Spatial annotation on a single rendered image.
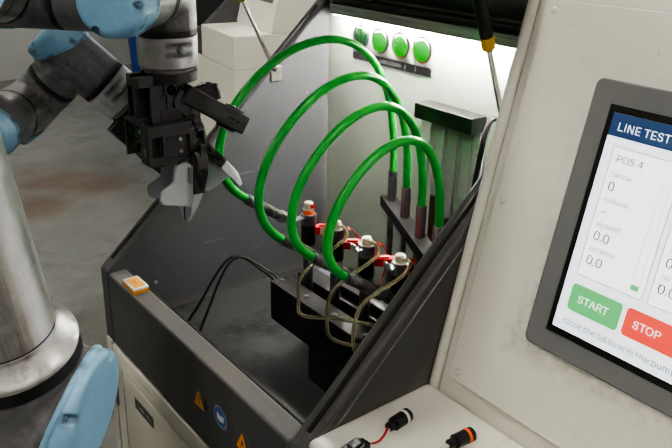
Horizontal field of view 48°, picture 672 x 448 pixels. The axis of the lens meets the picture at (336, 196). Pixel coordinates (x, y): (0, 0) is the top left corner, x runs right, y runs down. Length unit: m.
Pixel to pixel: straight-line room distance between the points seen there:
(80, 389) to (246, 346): 0.84
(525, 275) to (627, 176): 0.19
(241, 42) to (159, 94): 3.13
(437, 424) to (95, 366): 0.53
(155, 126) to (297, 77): 0.72
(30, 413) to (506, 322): 0.62
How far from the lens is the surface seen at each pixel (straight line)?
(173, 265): 1.61
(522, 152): 1.02
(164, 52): 0.95
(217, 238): 1.63
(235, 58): 4.10
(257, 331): 1.54
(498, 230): 1.04
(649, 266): 0.92
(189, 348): 1.28
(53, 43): 1.12
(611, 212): 0.94
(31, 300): 0.64
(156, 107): 0.97
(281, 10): 4.17
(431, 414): 1.08
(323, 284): 1.39
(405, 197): 1.36
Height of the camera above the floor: 1.63
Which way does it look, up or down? 21 degrees down
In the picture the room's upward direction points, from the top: 1 degrees clockwise
